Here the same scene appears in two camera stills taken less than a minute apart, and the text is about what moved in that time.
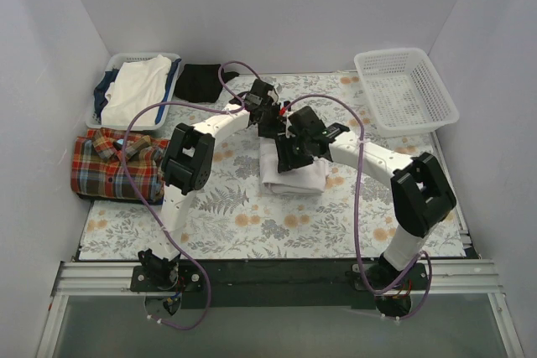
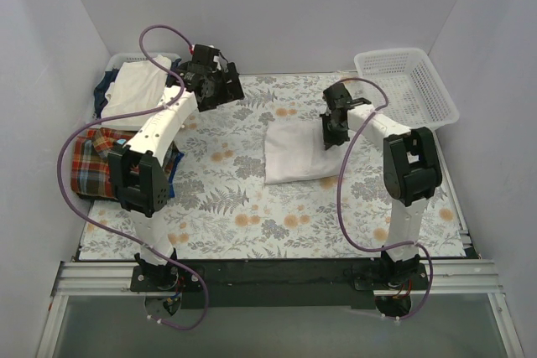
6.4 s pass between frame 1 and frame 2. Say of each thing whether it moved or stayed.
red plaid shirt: stayed
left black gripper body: moved
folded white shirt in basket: stayed
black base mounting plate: stayed
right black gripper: moved
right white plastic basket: stayed
